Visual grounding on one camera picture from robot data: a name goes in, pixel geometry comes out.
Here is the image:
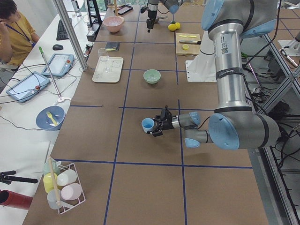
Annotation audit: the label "black computer mouse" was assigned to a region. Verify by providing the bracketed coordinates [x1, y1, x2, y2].
[52, 44, 63, 51]

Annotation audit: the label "yellow cup in rack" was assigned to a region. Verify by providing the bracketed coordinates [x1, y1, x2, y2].
[43, 172, 54, 193]

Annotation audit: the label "blue teach pendant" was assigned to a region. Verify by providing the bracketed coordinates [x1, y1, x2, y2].
[6, 71, 50, 103]
[47, 53, 74, 77]

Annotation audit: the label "yellow plastic knife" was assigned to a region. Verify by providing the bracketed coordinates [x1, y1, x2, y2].
[179, 35, 197, 38]

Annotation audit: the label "wooden cutting board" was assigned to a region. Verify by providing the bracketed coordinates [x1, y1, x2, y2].
[175, 33, 201, 56]

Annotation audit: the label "yellow plastic fork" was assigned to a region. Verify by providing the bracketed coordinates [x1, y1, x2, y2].
[46, 111, 58, 126]

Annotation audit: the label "yellow lemon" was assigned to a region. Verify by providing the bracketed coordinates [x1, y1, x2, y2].
[168, 23, 177, 31]
[175, 22, 180, 30]

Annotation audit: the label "light green ceramic bowl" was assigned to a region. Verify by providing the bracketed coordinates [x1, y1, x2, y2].
[143, 69, 161, 84]

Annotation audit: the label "clear ice cubes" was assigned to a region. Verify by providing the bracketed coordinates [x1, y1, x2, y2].
[106, 18, 121, 26]

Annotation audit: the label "aluminium frame post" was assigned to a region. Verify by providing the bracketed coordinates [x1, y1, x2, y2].
[53, 0, 88, 71]

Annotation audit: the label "black handled knife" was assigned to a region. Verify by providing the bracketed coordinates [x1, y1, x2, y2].
[179, 40, 201, 45]

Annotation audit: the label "metal tray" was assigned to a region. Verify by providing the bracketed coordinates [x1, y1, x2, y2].
[117, 5, 133, 15]

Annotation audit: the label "clear cup in rack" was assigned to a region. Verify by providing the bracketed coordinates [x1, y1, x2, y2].
[47, 189, 62, 210]

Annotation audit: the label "pink cup in rack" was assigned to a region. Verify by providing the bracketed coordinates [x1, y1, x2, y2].
[61, 183, 82, 200]

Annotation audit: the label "blue teach pendant far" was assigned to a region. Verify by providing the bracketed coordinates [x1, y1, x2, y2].
[47, 53, 74, 77]

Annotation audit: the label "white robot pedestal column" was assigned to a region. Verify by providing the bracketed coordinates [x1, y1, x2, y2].
[185, 31, 216, 82]

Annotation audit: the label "black tripod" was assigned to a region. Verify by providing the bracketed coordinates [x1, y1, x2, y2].
[0, 170, 38, 185]

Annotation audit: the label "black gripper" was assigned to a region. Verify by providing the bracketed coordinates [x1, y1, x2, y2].
[146, 105, 180, 137]
[140, 4, 158, 33]

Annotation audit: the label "light blue plastic cup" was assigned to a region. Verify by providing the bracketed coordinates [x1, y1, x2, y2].
[141, 118, 155, 133]

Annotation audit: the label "green cup in rack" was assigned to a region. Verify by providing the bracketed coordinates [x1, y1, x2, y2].
[42, 159, 61, 176]

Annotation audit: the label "blue plastic bowl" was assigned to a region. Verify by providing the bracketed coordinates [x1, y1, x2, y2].
[36, 105, 65, 131]

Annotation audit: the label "red bottle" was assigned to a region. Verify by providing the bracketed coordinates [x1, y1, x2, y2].
[0, 190, 33, 210]

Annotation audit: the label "blue teach pendant near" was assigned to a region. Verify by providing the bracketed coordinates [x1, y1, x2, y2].
[6, 71, 50, 103]

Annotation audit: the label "white cup in rack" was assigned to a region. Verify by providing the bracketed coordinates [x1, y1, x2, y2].
[57, 169, 77, 187]

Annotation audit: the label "white wire dish rack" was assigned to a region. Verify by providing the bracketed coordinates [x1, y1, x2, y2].
[42, 158, 86, 215]

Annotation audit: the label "green tipped metal rod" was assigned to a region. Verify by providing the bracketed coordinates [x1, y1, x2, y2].
[38, 46, 62, 102]

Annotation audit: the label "cream bear tray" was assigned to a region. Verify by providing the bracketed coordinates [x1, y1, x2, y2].
[92, 57, 124, 83]

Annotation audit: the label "pink bowl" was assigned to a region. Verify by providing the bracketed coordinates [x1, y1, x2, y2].
[103, 16, 125, 33]

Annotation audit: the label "black keyboard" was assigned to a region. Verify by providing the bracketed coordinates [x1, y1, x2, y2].
[56, 20, 69, 41]

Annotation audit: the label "lemon slice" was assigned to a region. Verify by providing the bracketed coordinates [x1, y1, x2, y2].
[182, 44, 189, 50]

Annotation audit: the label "grey folded cloth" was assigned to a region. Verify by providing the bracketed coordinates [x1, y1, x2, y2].
[105, 42, 120, 52]

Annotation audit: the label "person in yellow shirt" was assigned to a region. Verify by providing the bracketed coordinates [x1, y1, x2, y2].
[0, 0, 40, 66]

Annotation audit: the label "wooden rack handle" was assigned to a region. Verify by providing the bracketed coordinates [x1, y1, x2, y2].
[48, 157, 61, 205]

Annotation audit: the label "clear wine glass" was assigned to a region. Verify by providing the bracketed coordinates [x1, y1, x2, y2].
[97, 48, 110, 73]

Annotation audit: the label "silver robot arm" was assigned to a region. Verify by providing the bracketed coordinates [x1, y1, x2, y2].
[148, 0, 280, 150]
[140, 0, 186, 33]

